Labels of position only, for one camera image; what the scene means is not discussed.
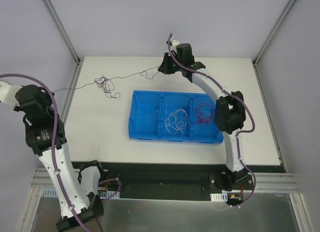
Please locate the left aluminium corner post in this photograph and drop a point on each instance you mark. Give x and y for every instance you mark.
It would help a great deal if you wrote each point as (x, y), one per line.
(61, 30)

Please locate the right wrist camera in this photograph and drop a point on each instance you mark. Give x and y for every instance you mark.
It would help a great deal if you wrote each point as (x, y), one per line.
(172, 43)

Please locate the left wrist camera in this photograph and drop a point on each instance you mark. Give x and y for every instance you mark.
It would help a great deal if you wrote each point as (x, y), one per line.
(8, 92)

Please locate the left white cable duct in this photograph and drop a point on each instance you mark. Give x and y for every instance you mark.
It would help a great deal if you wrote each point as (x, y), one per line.
(51, 193)

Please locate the blue three-compartment bin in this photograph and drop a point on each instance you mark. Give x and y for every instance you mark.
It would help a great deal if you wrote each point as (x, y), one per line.
(173, 117)

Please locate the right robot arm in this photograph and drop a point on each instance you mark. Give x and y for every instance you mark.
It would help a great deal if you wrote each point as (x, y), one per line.
(229, 115)

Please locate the right white cable duct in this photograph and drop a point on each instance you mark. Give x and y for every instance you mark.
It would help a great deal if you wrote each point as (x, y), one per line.
(219, 197)

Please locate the right aluminium corner post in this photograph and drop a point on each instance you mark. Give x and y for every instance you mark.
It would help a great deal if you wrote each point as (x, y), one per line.
(274, 30)

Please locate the aluminium corner post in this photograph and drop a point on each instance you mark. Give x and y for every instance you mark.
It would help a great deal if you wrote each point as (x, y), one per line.
(61, 30)
(274, 30)

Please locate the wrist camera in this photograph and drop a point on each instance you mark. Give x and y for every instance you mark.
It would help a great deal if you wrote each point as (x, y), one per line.
(172, 43)
(8, 92)

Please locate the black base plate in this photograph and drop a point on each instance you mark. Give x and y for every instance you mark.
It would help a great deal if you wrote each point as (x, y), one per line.
(190, 182)

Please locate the aluminium frame rail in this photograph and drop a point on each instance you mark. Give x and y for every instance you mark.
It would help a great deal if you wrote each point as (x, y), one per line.
(265, 182)

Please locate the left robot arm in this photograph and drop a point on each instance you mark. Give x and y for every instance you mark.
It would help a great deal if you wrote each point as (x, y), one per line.
(45, 135)

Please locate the white cable duct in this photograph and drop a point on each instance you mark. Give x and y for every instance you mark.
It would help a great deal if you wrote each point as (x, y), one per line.
(219, 197)
(51, 193)

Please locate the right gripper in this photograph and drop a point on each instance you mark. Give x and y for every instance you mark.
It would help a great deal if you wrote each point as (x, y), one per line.
(164, 67)

